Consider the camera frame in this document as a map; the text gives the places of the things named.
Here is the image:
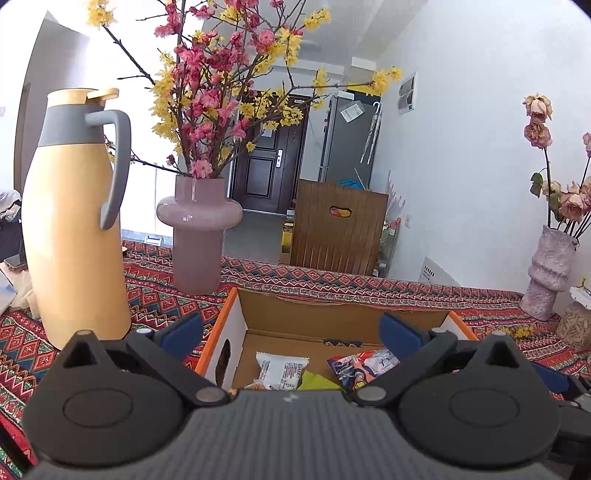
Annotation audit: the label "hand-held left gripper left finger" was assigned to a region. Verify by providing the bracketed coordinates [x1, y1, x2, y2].
[60, 311, 232, 407]

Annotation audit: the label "clear storage jar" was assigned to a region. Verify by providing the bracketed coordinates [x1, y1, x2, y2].
[555, 286, 591, 344]

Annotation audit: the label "grey refrigerator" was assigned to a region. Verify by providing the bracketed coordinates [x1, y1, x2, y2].
[318, 95, 382, 190]

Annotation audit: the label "white decorative fronds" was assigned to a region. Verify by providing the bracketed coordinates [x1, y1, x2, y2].
[385, 170, 408, 222]

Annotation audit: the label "textured pink vase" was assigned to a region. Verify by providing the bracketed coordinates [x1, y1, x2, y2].
[519, 224, 580, 321]

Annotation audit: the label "red cardboard box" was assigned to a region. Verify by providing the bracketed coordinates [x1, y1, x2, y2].
[194, 287, 478, 393]

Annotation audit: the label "black bag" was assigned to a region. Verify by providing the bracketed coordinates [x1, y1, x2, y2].
[0, 217, 26, 264]

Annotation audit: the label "pink glass vase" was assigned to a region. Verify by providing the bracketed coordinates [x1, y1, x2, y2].
[156, 176, 243, 296]

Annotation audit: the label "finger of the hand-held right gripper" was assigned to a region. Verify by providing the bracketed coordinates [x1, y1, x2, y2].
[531, 362, 571, 395]

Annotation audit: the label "large red cartoon snack bag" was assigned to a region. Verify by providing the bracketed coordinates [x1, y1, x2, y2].
[327, 348, 400, 392]

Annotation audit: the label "white carton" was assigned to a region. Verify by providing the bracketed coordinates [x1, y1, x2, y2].
[351, 56, 377, 86]

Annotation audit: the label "yellow and pink blossom branches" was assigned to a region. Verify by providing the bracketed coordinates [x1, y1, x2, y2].
[85, 0, 403, 181]

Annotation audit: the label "bunch of dried roses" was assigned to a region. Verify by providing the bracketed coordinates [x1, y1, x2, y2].
[523, 93, 591, 232]

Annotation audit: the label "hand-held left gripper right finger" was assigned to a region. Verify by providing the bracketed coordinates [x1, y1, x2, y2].
[353, 312, 525, 408]

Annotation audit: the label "white wall fixture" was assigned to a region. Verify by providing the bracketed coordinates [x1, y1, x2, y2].
[422, 256, 460, 287]

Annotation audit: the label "white snack packet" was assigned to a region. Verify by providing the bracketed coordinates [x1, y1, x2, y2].
[255, 352, 308, 391]

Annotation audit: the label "green snack packet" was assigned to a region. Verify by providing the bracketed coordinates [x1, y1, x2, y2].
[298, 370, 342, 392]

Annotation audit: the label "white umbrella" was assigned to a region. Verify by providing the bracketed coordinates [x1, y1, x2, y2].
[360, 102, 384, 164]

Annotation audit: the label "yellow thermos jug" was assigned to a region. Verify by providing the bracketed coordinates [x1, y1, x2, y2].
[22, 88, 132, 350]

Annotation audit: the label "cream cloth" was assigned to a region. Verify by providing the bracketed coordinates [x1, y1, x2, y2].
[9, 270, 44, 321]

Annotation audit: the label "dark brown door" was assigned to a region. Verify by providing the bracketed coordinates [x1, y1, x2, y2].
[231, 92, 309, 215]

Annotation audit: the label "white door leaf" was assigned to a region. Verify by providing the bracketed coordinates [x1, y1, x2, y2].
[14, 11, 93, 195]

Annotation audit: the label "wire storage rack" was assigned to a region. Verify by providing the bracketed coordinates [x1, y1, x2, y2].
[376, 217, 402, 278]

